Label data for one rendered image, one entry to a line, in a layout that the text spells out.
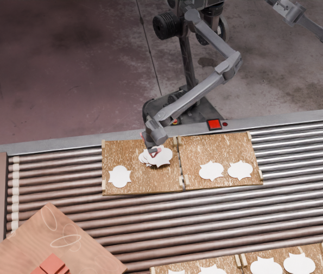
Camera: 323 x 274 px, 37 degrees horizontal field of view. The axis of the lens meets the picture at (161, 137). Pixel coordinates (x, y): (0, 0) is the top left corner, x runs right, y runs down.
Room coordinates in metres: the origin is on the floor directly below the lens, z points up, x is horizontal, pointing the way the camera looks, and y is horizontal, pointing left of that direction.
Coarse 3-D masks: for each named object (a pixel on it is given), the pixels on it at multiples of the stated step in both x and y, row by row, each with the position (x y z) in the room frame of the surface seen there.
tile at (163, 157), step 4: (160, 152) 1.58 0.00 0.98; (164, 152) 1.58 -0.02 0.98; (168, 152) 1.58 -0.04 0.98; (148, 156) 1.55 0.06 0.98; (156, 156) 1.55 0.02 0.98; (160, 156) 1.55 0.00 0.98; (164, 156) 1.55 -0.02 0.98; (168, 156) 1.56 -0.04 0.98; (148, 160) 1.52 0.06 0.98; (152, 160) 1.52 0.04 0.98; (156, 160) 1.52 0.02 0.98; (160, 160) 1.52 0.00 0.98; (164, 160) 1.53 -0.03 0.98; (168, 160) 1.53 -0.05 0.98; (152, 164) 1.50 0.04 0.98; (156, 164) 1.50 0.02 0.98; (160, 164) 1.50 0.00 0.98; (164, 164) 1.51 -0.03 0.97; (168, 164) 1.51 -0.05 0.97
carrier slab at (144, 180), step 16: (112, 144) 1.65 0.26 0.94; (128, 144) 1.66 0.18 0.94; (144, 144) 1.66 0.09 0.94; (112, 160) 1.54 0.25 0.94; (128, 160) 1.54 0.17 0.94; (176, 160) 1.56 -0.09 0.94; (144, 176) 1.45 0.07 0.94; (160, 176) 1.45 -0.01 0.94; (176, 176) 1.46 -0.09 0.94; (112, 192) 1.34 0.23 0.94; (128, 192) 1.34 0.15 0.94; (144, 192) 1.35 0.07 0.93; (160, 192) 1.36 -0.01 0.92
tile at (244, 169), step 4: (240, 160) 1.58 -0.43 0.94; (232, 164) 1.55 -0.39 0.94; (236, 164) 1.55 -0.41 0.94; (240, 164) 1.55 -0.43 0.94; (244, 164) 1.56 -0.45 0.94; (248, 164) 1.56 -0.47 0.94; (232, 168) 1.53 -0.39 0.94; (236, 168) 1.53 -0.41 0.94; (240, 168) 1.53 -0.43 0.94; (244, 168) 1.53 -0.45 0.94; (248, 168) 1.53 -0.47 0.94; (228, 172) 1.50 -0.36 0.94; (232, 172) 1.50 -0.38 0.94; (236, 172) 1.50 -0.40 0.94; (240, 172) 1.50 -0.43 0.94; (244, 172) 1.50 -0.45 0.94; (248, 172) 1.50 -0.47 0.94; (232, 176) 1.47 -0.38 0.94; (236, 176) 1.47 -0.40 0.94; (240, 176) 1.48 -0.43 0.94; (244, 176) 1.48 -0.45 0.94; (248, 176) 1.48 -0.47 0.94
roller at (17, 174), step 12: (252, 144) 1.72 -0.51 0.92; (264, 144) 1.72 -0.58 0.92; (276, 144) 1.73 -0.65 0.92; (288, 144) 1.74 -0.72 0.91; (300, 144) 1.75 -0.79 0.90; (48, 168) 1.48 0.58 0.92; (60, 168) 1.48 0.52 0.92; (72, 168) 1.49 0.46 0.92; (84, 168) 1.50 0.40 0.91; (96, 168) 1.50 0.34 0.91
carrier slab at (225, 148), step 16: (192, 144) 1.68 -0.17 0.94; (208, 144) 1.69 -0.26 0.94; (224, 144) 1.69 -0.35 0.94; (240, 144) 1.70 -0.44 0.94; (192, 160) 1.57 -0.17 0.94; (208, 160) 1.57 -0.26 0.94; (224, 160) 1.58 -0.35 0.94; (256, 160) 1.59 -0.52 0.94; (192, 176) 1.47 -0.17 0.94; (224, 176) 1.48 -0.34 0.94; (256, 176) 1.49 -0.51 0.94
